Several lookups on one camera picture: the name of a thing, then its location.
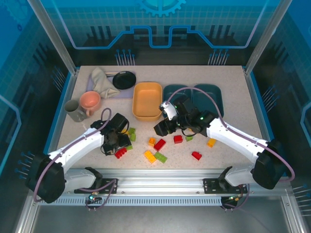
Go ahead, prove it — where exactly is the lavender tray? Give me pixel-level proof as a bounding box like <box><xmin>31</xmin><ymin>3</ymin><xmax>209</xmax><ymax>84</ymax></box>
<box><xmin>86</xmin><ymin>70</ymin><xmax>137</xmax><ymax>99</ymax></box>

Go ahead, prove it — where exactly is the yellow plastic container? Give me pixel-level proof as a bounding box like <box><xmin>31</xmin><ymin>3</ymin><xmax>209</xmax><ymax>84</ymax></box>
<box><xmin>132</xmin><ymin>82</ymin><xmax>163</xmax><ymax>121</ymax></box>

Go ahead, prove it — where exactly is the teal plastic container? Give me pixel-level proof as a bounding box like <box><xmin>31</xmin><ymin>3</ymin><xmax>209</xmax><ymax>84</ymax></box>
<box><xmin>162</xmin><ymin>83</ymin><xmax>196</xmax><ymax>115</ymax></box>
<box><xmin>193</xmin><ymin>83</ymin><xmax>224</xmax><ymax>118</ymax></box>

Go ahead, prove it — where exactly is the pink cup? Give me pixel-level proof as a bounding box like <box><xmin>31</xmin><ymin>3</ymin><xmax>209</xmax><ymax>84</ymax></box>
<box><xmin>79</xmin><ymin>91</ymin><xmax>102</xmax><ymax>117</ymax></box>

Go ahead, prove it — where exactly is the black plate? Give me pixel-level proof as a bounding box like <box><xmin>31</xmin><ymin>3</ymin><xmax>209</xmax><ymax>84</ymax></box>
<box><xmin>112</xmin><ymin>71</ymin><xmax>137</xmax><ymax>90</ymax></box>

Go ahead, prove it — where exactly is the beige cloth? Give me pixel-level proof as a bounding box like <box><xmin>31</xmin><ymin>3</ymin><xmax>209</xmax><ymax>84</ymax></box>
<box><xmin>91</xmin><ymin>67</ymin><xmax>121</xmax><ymax>99</ymax></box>

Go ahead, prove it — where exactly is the grey mug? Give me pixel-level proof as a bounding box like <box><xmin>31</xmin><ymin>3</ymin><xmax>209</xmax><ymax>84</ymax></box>
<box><xmin>64</xmin><ymin>100</ymin><xmax>88</xmax><ymax>123</ymax></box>

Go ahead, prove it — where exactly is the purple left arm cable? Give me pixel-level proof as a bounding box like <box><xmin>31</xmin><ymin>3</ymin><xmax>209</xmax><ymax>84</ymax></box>
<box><xmin>33</xmin><ymin>108</ymin><xmax>112</xmax><ymax>202</ymax></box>

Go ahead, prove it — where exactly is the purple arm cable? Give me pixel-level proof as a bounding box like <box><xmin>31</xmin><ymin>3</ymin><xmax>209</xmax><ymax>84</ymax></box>
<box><xmin>166</xmin><ymin>86</ymin><xmax>296</xmax><ymax>183</ymax></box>
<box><xmin>33</xmin><ymin>108</ymin><xmax>112</xmax><ymax>202</ymax></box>

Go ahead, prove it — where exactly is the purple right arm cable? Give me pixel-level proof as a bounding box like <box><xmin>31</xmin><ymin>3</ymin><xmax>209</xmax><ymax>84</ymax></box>
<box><xmin>166</xmin><ymin>86</ymin><xmax>296</xmax><ymax>183</ymax></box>

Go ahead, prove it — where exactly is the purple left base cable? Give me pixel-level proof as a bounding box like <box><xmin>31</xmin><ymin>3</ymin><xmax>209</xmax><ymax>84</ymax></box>
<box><xmin>79</xmin><ymin>179</ymin><xmax>117</xmax><ymax>212</ymax></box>

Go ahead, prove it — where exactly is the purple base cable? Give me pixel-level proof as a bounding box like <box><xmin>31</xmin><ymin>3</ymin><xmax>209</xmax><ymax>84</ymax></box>
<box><xmin>220</xmin><ymin>183</ymin><xmax>251</xmax><ymax>212</ymax></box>
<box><xmin>79</xmin><ymin>179</ymin><xmax>117</xmax><ymax>212</ymax></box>

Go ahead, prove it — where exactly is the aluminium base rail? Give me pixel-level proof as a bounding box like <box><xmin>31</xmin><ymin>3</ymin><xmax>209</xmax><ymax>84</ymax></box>
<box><xmin>47</xmin><ymin>167</ymin><xmax>290</xmax><ymax>198</ymax></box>

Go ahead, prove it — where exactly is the slotted grey cable duct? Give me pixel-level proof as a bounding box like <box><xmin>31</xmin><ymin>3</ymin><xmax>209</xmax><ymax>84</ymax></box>
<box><xmin>38</xmin><ymin>196</ymin><xmax>230</xmax><ymax>207</ymax></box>

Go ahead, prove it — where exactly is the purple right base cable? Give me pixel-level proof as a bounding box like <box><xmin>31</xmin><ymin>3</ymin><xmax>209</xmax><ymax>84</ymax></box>
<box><xmin>220</xmin><ymin>183</ymin><xmax>251</xmax><ymax>212</ymax></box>

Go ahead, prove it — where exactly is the aluminium frame post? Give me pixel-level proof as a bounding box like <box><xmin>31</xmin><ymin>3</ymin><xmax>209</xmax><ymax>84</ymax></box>
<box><xmin>243</xmin><ymin>0</ymin><xmax>285</xmax><ymax>75</ymax></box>
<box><xmin>27</xmin><ymin>0</ymin><xmax>80</xmax><ymax>75</ymax></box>

